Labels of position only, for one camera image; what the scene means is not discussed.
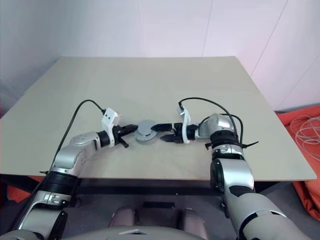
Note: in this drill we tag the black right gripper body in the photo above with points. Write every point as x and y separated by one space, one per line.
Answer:
178 132

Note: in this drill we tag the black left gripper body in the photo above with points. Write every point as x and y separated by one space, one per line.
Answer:
118 131

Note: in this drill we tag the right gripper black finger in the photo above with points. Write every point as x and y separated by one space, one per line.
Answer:
168 138
162 127

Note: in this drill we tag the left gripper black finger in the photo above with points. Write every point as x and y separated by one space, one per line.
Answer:
130 128
123 143

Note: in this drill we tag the round grey motor end cover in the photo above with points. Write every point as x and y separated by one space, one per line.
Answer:
145 128

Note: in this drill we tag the silver motor stator housing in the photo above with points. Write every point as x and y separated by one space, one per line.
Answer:
147 141

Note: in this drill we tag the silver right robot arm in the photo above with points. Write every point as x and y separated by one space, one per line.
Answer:
232 175

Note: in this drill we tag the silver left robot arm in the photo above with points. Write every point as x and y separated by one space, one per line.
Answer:
75 150

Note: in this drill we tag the black floor plate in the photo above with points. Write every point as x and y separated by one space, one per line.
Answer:
158 204

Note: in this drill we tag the dark brown rounded shape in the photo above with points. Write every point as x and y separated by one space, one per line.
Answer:
122 217
193 220

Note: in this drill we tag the large orange bean bag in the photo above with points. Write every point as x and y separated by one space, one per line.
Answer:
286 119

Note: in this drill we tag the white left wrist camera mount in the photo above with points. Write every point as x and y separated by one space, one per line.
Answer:
110 118

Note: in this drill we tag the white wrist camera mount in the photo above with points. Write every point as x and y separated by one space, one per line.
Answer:
110 118
186 120

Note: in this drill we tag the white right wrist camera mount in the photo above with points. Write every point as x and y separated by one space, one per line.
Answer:
186 120

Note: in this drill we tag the black metal table frame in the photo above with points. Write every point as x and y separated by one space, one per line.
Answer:
150 191

